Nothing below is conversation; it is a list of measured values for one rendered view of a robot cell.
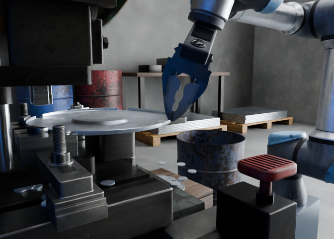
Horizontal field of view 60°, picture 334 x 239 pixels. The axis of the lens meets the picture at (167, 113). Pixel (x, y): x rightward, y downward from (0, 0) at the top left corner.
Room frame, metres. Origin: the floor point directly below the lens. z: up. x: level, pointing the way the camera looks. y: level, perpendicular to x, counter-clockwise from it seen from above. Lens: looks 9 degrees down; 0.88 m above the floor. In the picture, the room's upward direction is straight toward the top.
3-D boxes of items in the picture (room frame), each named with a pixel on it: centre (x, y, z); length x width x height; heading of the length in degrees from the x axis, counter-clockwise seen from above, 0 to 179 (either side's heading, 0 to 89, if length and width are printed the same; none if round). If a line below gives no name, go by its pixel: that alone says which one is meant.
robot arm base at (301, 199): (0.94, -0.40, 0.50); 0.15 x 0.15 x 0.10
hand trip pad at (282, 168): (0.38, -0.14, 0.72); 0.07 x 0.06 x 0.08; 124
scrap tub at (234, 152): (1.74, -0.27, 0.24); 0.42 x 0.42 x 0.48
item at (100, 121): (0.59, 0.13, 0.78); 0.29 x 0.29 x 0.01
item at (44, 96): (0.53, 0.23, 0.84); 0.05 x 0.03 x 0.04; 34
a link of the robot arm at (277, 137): (0.94, -0.40, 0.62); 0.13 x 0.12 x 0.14; 35
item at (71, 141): (0.53, 0.24, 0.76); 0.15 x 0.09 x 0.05; 34
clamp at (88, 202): (0.38, 0.14, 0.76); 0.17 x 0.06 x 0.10; 34
